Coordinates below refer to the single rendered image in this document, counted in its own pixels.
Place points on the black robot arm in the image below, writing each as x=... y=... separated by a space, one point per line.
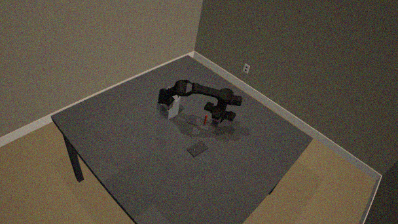
x=225 y=96

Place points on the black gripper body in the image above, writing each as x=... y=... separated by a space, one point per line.
x=229 y=115

